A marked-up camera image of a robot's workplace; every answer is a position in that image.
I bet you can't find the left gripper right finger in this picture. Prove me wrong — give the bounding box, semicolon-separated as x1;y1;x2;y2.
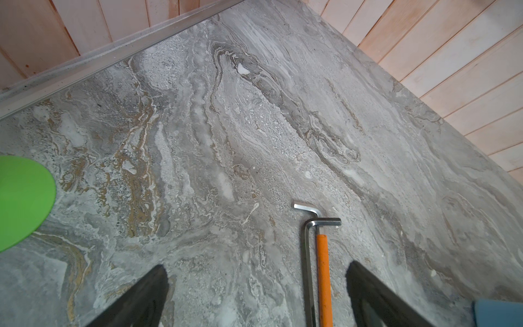
345;260;432;326

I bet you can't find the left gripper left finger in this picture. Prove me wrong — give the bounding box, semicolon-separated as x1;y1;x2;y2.
89;264;169;326

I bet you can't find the orange pencil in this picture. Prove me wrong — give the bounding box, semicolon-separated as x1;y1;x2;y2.
316;234;334;327

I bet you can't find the blue plastic tool box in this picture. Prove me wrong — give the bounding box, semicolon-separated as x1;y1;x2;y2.
473;299;523;327

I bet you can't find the large black hex key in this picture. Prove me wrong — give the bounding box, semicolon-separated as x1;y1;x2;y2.
300;217;342;326

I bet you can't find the silver hex key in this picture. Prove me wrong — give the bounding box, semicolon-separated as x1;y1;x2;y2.
292;202;323;218

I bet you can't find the green plastic cup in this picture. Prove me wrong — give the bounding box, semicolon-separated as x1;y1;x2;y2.
1;155;57;251

